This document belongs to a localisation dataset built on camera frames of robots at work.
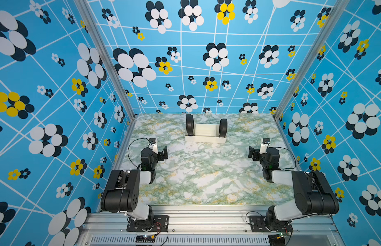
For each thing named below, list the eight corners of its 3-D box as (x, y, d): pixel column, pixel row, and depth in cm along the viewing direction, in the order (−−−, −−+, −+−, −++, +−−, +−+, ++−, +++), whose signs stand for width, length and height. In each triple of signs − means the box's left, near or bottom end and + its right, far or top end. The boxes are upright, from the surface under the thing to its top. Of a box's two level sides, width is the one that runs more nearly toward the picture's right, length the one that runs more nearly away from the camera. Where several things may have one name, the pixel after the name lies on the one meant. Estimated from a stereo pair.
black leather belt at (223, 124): (219, 143, 106) (222, 128, 94) (218, 131, 113) (221, 116, 101) (224, 143, 106) (228, 129, 94) (223, 131, 113) (227, 116, 100)
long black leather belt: (186, 141, 106) (185, 126, 94) (186, 129, 114) (185, 113, 101) (193, 141, 106) (193, 126, 94) (193, 129, 114) (193, 113, 101)
